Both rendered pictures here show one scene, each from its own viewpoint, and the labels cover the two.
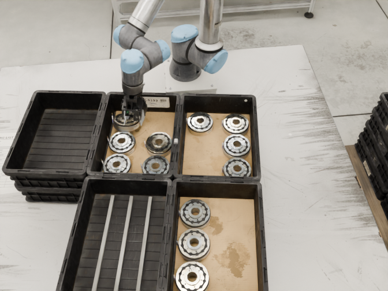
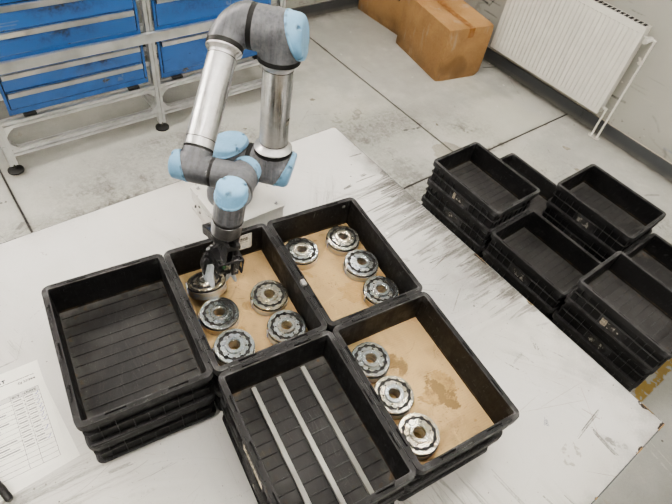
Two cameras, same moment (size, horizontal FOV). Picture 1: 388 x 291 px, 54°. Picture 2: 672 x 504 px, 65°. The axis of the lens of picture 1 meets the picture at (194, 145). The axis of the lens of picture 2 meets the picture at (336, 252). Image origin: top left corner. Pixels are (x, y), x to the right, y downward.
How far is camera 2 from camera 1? 60 cm
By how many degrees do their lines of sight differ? 26
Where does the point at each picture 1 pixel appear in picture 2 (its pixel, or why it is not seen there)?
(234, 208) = (403, 335)
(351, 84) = not seen: hidden behind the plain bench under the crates
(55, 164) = (136, 385)
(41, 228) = (153, 489)
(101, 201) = (241, 403)
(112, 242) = (293, 446)
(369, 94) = (389, 169)
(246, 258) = (451, 383)
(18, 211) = (95, 484)
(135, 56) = (237, 184)
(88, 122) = (143, 306)
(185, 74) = not seen: hidden behind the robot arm
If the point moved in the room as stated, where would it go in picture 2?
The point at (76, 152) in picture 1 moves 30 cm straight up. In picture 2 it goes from (156, 354) to (138, 281)
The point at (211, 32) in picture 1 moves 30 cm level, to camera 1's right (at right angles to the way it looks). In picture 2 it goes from (282, 132) to (365, 109)
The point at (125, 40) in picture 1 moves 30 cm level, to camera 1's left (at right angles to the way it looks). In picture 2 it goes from (194, 169) to (64, 206)
